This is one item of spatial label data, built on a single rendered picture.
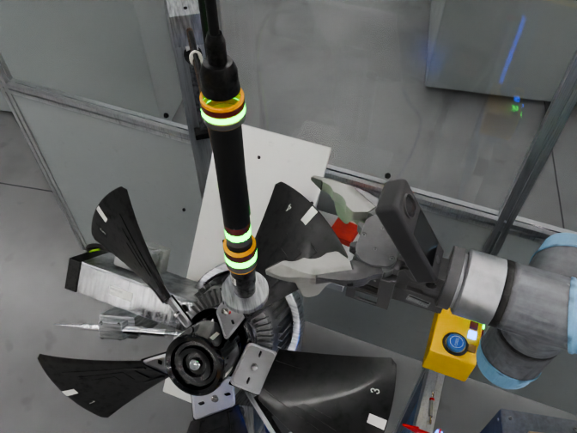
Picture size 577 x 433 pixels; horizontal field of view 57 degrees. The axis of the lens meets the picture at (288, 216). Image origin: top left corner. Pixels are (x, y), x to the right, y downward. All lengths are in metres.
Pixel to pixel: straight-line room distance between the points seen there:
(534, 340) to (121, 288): 0.89
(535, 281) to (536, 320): 0.04
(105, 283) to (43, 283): 1.52
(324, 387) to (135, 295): 0.47
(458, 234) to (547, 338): 1.05
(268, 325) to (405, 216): 0.63
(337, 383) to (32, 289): 1.98
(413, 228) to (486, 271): 0.09
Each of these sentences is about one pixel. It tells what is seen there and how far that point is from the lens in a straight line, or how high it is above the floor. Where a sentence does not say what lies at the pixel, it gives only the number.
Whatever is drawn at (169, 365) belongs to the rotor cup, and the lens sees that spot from 1.04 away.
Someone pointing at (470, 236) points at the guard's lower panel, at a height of 0.90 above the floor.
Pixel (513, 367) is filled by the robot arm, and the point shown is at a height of 1.56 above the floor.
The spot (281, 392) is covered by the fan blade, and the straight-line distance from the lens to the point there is 1.02.
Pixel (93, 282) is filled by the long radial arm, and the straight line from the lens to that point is 1.29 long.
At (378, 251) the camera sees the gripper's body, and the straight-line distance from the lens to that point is 0.59.
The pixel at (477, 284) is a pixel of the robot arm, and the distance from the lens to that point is 0.59.
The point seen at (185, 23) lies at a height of 1.56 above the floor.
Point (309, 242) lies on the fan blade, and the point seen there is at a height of 1.40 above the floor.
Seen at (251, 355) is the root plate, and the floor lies 1.18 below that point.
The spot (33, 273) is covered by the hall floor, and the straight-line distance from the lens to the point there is 2.83.
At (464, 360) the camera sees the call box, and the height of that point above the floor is 1.07.
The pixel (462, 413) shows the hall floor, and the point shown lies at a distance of 2.37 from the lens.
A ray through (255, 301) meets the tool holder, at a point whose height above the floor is 1.46.
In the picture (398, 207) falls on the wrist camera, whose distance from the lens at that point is 0.52.
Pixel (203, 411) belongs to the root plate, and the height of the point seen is 1.11.
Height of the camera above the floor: 2.14
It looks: 51 degrees down
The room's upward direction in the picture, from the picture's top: straight up
